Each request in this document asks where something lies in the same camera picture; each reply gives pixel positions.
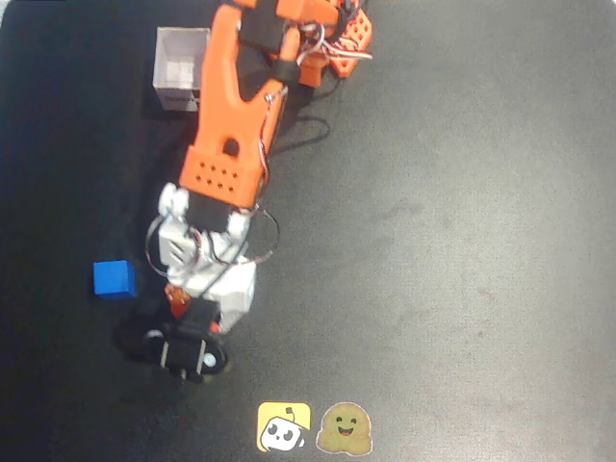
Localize blue cube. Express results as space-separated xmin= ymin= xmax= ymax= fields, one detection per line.
xmin=92 ymin=260 xmax=139 ymax=301

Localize yellow robot sticker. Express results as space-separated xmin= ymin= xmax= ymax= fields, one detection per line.
xmin=257 ymin=401 xmax=312 ymax=453

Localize hugging face emoji sticker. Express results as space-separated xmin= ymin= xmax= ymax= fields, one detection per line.
xmin=315 ymin=401 xmax=374 ymax=455

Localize black table mat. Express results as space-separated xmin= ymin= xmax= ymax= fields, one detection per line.
xmin=0 ymin=0 xmax=616 ymax=462

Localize black gripper camera mount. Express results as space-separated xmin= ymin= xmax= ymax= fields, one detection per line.
xmin=114 ymin=297 xmax=230 ymax=386

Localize thin black camera cable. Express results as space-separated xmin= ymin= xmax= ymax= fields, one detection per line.
xmin=144 ymin=201 xmax=282 ymax=302

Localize thick black cable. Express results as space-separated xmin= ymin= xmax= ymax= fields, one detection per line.
xmin=271 ymin=71 xmax=346 ymax=156

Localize white red servo wires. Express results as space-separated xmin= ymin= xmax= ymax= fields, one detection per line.
xmin=295 ymin=21 xmax=374 ymax=66

